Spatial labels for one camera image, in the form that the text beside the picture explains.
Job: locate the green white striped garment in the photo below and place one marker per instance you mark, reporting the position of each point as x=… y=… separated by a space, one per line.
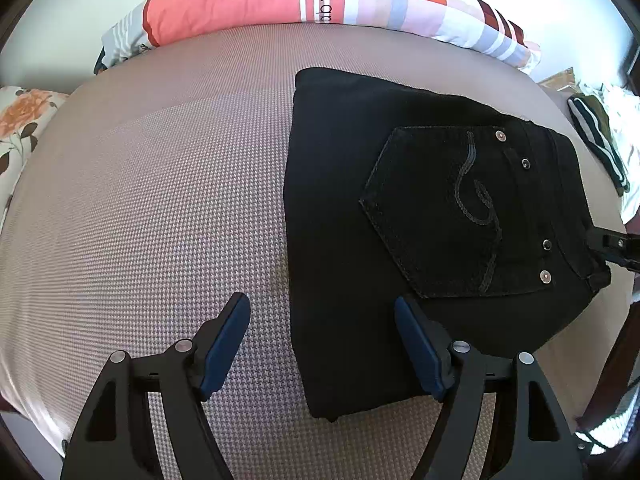
x=600 y=135

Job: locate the black pants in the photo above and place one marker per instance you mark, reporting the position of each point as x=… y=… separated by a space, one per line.
x=340 y=210

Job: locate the dark wooden bed frame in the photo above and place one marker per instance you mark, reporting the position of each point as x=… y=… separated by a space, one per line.
x=610 y=370

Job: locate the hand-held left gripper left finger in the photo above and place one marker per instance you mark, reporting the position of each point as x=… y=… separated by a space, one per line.
x=225 y=345

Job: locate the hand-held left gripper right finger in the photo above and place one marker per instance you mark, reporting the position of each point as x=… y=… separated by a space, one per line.
x=420 y=350

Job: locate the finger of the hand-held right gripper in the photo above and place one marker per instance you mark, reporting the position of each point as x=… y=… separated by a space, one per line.
x=615 y=241
x=625 y=261

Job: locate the pink patchwork pillow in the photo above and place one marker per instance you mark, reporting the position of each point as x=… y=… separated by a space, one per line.
x=225 y=5

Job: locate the floral pillow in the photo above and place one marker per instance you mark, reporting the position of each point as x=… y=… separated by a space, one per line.
x=25 y=120

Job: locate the light wooden board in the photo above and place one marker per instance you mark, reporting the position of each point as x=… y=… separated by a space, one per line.
x=557 y=80

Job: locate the brown woven bed mat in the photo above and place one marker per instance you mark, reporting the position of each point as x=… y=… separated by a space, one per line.
x=150 y=185

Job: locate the white cloth pile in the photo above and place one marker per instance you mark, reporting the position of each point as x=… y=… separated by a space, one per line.
x=630 y=125

